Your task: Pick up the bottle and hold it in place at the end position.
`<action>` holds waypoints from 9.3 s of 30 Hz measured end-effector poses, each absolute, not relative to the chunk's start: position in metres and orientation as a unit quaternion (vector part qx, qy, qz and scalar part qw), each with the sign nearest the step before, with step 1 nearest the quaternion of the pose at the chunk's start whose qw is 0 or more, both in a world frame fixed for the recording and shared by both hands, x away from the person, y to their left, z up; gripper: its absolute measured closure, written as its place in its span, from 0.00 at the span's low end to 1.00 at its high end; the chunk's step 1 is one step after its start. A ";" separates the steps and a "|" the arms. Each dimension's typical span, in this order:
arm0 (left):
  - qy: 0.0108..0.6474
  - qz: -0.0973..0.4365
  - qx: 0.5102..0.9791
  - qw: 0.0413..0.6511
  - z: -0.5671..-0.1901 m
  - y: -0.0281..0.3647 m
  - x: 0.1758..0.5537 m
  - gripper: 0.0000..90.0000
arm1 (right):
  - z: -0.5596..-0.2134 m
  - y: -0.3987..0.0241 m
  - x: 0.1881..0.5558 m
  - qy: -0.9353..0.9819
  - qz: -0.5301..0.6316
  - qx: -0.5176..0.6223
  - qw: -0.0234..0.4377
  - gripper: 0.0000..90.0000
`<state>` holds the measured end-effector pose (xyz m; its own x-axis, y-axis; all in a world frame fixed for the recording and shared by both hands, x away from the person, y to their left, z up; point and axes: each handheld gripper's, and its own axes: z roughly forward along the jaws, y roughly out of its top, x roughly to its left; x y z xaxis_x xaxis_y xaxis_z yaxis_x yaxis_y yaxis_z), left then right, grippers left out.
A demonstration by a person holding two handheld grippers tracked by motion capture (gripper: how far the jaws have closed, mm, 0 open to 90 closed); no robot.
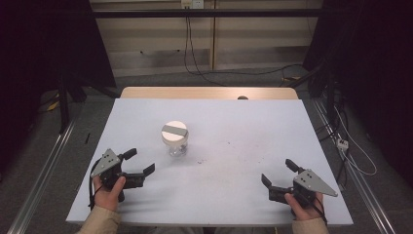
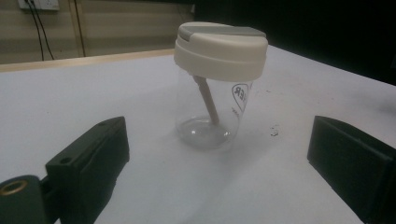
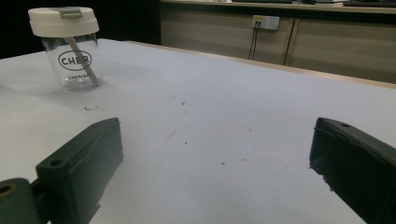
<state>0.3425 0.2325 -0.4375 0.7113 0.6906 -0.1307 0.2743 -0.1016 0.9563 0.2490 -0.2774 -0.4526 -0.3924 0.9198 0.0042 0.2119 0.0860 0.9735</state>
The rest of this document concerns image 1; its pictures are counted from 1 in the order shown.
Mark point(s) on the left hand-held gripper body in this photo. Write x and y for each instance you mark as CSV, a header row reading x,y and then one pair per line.
x,y
107,161

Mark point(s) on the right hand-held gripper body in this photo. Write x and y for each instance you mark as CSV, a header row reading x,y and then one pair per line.
x,y
313,184

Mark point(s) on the clear plastic cup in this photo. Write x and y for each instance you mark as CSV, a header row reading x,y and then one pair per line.
x,y
177,149

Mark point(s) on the person's right hand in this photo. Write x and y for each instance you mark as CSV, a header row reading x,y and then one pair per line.
x,y
307,213

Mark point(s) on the person's left hand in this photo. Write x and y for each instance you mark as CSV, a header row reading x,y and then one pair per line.
x,y
108,198

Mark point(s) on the small black stick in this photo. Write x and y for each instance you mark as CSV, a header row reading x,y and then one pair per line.
x,y
87,138

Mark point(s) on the white table board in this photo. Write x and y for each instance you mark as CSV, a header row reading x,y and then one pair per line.
x,y
227,182

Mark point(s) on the white power strip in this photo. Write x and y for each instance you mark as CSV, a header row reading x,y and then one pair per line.
x,y
342,144

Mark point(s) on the black metal stand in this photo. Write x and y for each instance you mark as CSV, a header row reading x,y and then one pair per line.
x,y
64,110
330,97

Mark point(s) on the yellow strip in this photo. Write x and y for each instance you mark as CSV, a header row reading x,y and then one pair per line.
x,y
53,105

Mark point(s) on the wooden table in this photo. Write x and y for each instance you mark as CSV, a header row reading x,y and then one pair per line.
x,y
181,93

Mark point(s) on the small dark round knob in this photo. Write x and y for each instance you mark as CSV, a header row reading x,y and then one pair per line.
x,y
242,97

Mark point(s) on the black curtain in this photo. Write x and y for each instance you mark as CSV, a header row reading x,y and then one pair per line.
x,y
383,65
39,39

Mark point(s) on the black horizontal bar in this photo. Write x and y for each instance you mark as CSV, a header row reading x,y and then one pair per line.
x,y
259,13

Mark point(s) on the aluminium floor rail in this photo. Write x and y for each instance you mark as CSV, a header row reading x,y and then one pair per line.
x,y
367,198
39,185

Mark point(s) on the white wall socket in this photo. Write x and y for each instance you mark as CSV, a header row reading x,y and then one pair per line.
x,y
193,4

